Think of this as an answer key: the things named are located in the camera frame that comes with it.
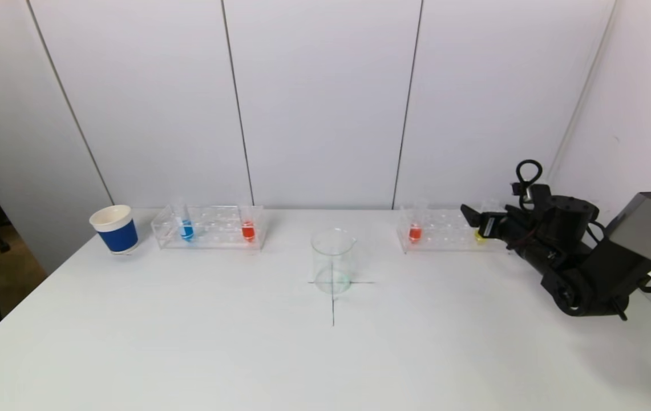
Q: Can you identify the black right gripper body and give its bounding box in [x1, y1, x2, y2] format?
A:
[478, 211, 538, 250]

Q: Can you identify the black looped camera cable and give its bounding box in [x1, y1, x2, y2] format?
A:
[516, 160, 544, 198]

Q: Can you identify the clear acrylic test tube rack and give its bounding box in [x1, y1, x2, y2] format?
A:
[397, 207, 511, 255]
[152, 205, 268, 252]

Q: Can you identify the clear glass beaker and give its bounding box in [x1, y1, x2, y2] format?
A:
[310, 228, 357, 296]

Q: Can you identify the white paper cup blue sleeve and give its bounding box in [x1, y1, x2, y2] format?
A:
[90, 205, 140, 255]

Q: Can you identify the test tube with yellow pigment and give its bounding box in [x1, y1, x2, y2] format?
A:
[475, 198, 502, 243]

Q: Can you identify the test tube with red pigment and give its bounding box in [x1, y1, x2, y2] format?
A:
[240, 200, 257, 244]
[409, 198, 428, 245]

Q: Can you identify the test tube with blue pigment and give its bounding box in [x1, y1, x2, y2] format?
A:
[175, 198, 196, 243]

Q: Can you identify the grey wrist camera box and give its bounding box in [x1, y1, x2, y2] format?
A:
[511, 183, 551, 215]

